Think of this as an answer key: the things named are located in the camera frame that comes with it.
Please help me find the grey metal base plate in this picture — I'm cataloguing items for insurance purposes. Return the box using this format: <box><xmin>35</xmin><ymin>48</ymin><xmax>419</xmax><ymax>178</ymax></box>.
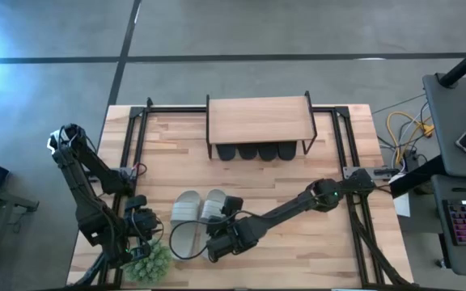
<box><xmin>342</xmin><ymin>166</ymin><xmax>400</xmax><ymax>181</ymax></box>

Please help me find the black desk beam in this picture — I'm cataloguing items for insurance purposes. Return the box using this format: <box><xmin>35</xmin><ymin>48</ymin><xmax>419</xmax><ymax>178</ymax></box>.
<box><xmin>389</xmin><ymin>155</ymin><xmax>447</xmax><ymax>199</ymax></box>

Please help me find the light grey slide sandal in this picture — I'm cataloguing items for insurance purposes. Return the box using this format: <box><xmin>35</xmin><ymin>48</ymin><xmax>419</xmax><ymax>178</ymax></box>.
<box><xmin>170</xmin><ymin>189</ymin><xmax>202</xmax><ymax>259</ymax></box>
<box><xmin>198</xmin><ymin>188</ymin><xmax>230</xmax><ymax>259</ymax></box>

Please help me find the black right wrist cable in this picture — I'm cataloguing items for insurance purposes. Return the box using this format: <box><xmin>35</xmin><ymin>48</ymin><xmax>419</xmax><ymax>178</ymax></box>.
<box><xmin>168</xmin><ymin>220</ymin><xmax>218</xmax><ymax>260</ymax></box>

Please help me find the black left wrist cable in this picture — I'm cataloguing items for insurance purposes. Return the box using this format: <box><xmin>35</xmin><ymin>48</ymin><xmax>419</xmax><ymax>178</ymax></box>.
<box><xmin>150</xmin><ymin>217</ymin><xmax>165</xmax><ymax>244</ymax></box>

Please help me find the green artificial plant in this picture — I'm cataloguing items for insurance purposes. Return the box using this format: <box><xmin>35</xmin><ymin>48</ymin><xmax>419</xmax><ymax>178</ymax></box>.
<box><xmin>122</xmin><ymin>238</ymin><xmax>173</xmax><ymax>285</ymax></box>

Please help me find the black aluminium table frame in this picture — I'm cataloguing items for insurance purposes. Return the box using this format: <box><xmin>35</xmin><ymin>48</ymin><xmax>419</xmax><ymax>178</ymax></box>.
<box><xmin>66</xmin><ymin>96</ymin><xmax>414</xmax><ymax>290</ymax></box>

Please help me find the black diagonal pole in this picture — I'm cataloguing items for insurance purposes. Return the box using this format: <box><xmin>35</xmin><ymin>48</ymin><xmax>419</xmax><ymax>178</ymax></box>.
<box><xmin>438</xmin><ymin>36</ymin><xmax>466</xmax><ymax>89</ymax></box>

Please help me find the wooden shelf with black frame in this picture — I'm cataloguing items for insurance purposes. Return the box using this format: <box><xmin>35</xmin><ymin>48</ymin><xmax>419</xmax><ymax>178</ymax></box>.
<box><xmin>205</xmin><ymin>91</ymin><xmax>318</xmax><ymax>162</ymax></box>

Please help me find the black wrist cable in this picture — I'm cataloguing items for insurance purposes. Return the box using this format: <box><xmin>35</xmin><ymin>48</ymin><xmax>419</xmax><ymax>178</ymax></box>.
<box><xmin>168</xmin><ymin>220</ymin><xmax>218</xmax><ymax>260</ymax></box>
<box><xmin>150</xmin><ymin>217</ymin><xmax>165</xmax><ymax>244</ymax></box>

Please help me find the grey side desk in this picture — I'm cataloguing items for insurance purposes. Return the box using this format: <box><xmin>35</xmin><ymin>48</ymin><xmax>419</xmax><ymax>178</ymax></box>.
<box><xmin>422</xmin><ymin>72</ymin><xmax>466</xmax><ymax>179</ymax></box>

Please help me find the grey keyboard desk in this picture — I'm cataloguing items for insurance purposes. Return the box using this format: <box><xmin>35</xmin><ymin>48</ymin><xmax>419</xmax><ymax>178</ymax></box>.
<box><xmin>430</xmin><ymin>174</ymin><xmax>466</xmax><ymax>280</ymax></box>

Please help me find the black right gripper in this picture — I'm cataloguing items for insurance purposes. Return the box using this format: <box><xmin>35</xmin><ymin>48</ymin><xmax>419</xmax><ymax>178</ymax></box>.
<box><xmin>206</xmin><ymin>196</ymin><xmax>260</xmax><ymax>264</ymax></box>

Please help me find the yellow cable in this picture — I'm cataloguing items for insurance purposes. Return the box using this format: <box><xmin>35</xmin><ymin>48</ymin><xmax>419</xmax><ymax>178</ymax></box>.
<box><xmin>385</xmin><ymin>111</ymin><xmax>435</xmax><ymax>167</ymax></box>

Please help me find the white paper sheet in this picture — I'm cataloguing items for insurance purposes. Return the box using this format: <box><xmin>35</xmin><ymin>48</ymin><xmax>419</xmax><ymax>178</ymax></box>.
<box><xmin>392</xmin><ymin>192</ymin><xmax>412</xmax><ymax>218</ymax></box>

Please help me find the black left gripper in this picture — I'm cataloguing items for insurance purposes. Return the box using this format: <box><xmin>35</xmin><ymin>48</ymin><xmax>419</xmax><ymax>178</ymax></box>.
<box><xmin>124</xmin><ymin>196</ymin><xmax>160</xmax><ymax>243</ymax></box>

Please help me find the black metal stand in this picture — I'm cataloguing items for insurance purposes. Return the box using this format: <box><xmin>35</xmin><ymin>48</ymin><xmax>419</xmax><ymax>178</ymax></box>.
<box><xmin>0</xmin><ymin>181</ymin><xmax>40</xmax><ymax>280</ymax></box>

